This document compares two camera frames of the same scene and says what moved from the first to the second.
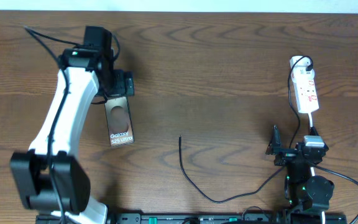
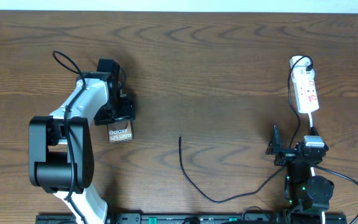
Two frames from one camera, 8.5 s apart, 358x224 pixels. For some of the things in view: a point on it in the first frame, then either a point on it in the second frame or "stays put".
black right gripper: [275, 145] stays put
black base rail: [203, 218] stays put
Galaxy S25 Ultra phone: [119, 121] stays put
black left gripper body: [120, 83] to [119, 109]
